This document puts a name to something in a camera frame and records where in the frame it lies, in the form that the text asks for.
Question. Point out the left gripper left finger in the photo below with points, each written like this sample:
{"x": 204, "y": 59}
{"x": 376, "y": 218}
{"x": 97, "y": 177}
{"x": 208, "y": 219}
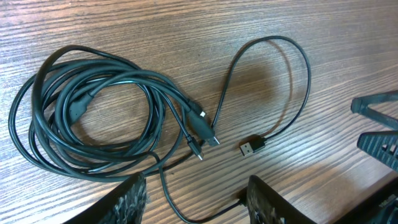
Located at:
{"x": 124, "y": 204}

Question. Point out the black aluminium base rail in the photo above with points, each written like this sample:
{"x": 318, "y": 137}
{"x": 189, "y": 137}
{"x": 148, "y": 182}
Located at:
{"x": 379, "y": 208}

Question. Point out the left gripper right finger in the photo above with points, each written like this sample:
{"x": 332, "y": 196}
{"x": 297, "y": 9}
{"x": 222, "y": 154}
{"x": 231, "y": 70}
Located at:
{"x": 266, "y": 206}

